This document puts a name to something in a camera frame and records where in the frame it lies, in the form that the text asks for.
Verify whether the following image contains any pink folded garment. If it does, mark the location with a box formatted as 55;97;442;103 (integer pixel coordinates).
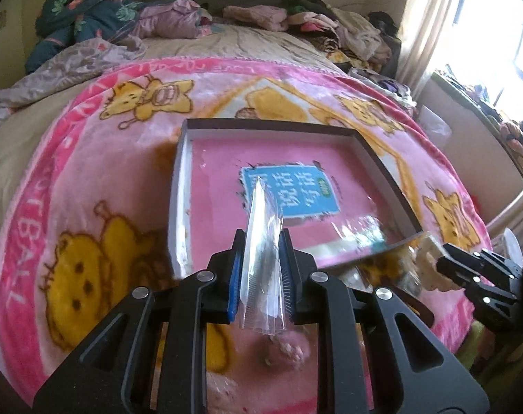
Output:
223;5;289;32

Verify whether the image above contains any white plastic bag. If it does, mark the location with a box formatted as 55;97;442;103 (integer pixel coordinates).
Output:
416;106;452;150

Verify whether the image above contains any pile of mixed clothes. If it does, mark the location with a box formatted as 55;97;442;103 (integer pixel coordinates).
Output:
283;0;415;112

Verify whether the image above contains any lilac crumpled blanket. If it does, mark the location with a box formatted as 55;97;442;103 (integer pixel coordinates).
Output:
0;37;147;125

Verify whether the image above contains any cream window curtain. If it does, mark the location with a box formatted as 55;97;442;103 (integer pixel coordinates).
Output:
396;0;461;99

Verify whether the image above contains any dark floral quilt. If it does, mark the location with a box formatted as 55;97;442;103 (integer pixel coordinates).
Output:
25;0;144;74

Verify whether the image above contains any pink cartoon bear blanket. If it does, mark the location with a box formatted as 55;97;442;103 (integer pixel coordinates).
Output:
0;58;490;402

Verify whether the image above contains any clear plastic bag of hairpins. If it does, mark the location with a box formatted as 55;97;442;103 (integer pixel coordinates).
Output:
239;178;286;336

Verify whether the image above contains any cream white comb clip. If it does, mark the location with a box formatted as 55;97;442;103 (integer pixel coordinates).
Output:
411;233;461;293

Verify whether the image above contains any shallow cardboard box tray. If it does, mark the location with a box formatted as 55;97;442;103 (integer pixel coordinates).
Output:
168;119;422;278

